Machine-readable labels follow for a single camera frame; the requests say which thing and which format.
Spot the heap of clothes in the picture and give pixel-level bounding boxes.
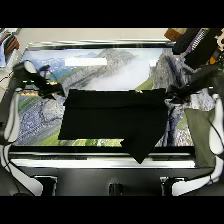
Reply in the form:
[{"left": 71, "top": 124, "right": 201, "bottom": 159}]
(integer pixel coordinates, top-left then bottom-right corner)
[{"left": 163, "top": 27, "right": 224, "bottom": 70}]

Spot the black garment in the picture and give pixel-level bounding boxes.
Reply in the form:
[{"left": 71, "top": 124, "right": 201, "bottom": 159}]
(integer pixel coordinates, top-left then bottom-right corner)
[{"left": 57, "top": 87, "right": 170, "bottom": 165}]

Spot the silver frame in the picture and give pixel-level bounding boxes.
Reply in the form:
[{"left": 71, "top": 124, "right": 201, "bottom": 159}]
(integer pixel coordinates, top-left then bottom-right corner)
[{"left": 0, "top": 146, "right": 224, "bottom": 197}]

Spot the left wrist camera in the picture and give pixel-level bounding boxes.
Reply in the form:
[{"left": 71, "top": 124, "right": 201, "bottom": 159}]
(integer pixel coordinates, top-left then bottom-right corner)
[{"left": 38, "top": 64, "right": 52, "bottom": 75}]

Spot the black cable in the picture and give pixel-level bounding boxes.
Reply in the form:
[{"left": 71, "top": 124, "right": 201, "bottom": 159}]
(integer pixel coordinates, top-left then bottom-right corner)
[
  {"left": 206, "top": 113, "right": 224, "bottom": 186},
  {"left": 1, "top": 142, "right": 23, "bottom": 196}
]

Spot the olive green garment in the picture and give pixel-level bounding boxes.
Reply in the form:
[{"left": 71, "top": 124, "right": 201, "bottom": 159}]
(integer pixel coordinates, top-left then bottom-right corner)
[{"left": 184, "top": 107, "right": 216, "bottom": 169}]

